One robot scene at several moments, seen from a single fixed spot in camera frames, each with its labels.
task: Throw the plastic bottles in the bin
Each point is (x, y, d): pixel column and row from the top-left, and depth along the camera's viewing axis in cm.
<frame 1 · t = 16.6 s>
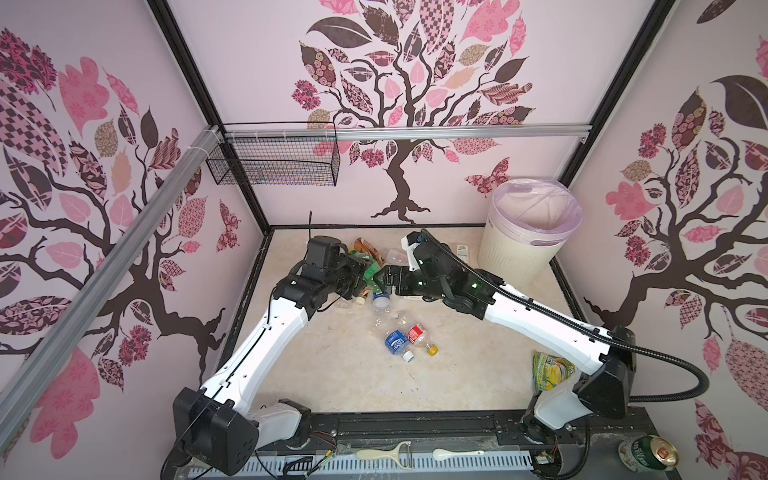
left hand: (375, 270, 75), fingers open
right hand: (385, 274, 71), fingers open
cream trash bin purple liner: (529, 220, 102), point 17 cm above the table
blue label crushed bottle: (397, 343, 85), point 6 cm above the table
red label yellow cap bottle: (417, 333, 87), point 6 cm above the table
blue cap small water bottle: (381, 304, 99), on the table
clear crushed bottle: (385, 322, 94), point 2 cm above the table

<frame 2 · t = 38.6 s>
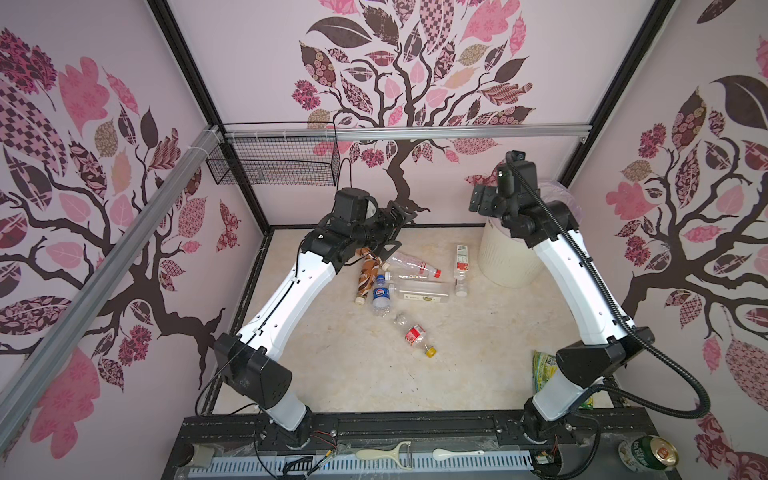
left hand: (411, 230, 71), fingers open
right hand: (496, 191, 73), fingers open
clear rectangular green label bottle: (419, 291, 100), point 3 cm above the table
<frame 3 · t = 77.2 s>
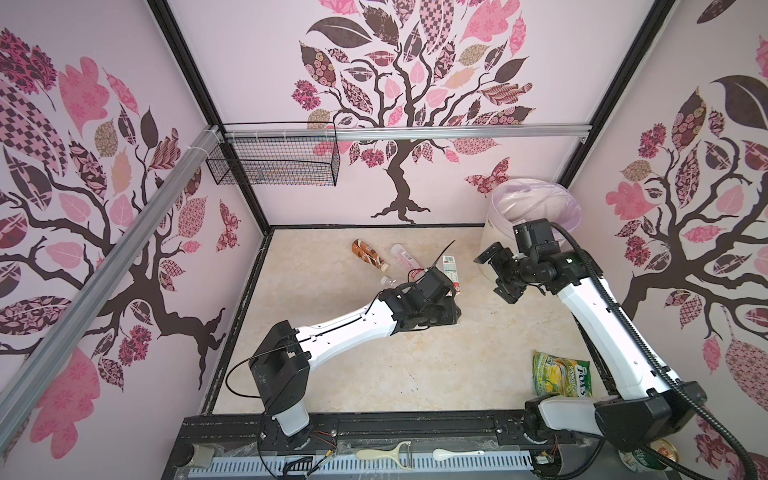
left hand: (455, 318, 77), fingers open
right hand: (482, 267, 75), fingers open
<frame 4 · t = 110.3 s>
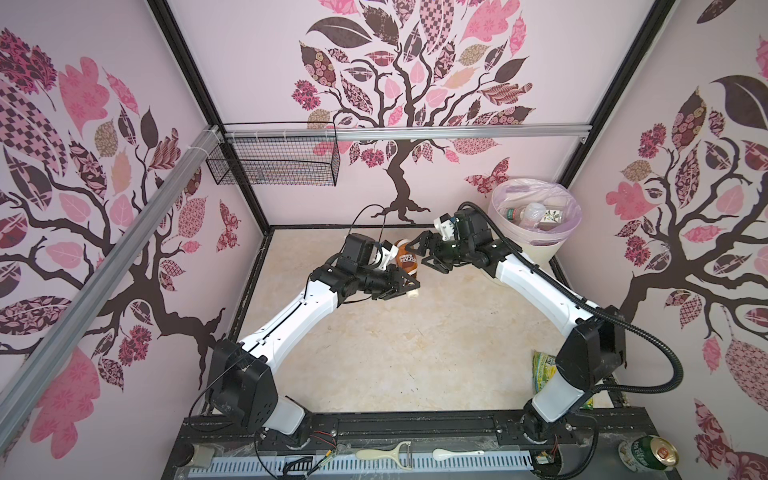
left hand: (415, 292, 74), fingers open
right hand: (412, 250, 79), fingers open
